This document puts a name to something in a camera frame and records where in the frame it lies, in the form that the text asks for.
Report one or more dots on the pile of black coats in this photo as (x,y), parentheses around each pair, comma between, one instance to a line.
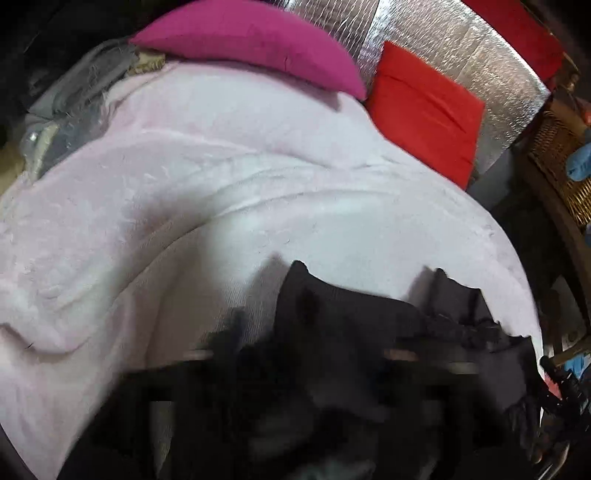
(46,32)

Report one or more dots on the wicker basket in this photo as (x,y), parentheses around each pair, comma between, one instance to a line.
(558,161)

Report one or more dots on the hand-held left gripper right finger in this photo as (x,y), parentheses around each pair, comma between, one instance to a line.
(415,369)

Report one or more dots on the magenta pillow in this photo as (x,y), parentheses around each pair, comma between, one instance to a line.
(258,37)

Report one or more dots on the large red cushion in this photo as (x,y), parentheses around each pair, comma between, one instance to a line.
(521,32)

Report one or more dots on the pale pink blanket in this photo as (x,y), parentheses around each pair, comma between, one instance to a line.
(231,184)

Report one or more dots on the small red pillow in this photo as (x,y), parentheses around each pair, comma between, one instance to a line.
(425,110)

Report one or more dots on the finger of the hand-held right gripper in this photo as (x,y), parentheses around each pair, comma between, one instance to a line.
(558,387)

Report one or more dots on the black puffer jacket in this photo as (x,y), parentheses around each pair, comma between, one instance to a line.
(351,314)

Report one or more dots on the silver foil insulation board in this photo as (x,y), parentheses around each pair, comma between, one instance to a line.
(461,55)

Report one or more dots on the blue cloth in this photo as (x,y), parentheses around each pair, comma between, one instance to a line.
(581,161)

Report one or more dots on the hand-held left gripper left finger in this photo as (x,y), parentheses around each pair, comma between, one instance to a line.
(231,341)

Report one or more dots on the grey garment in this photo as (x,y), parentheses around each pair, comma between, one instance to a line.
(87,78)

